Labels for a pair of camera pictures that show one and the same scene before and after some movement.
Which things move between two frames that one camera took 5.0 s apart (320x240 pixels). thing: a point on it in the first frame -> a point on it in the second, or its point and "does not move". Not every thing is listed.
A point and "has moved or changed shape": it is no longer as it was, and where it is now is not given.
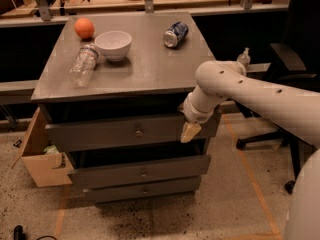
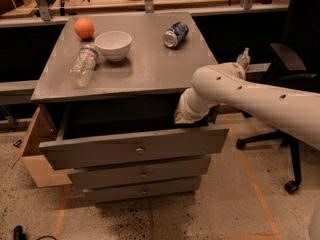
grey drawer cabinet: [112, 87] does not move
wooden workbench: [56, 1] does not move
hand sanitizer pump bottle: [244, 58] does not move
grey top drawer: [62, 136] has moved or changed shape
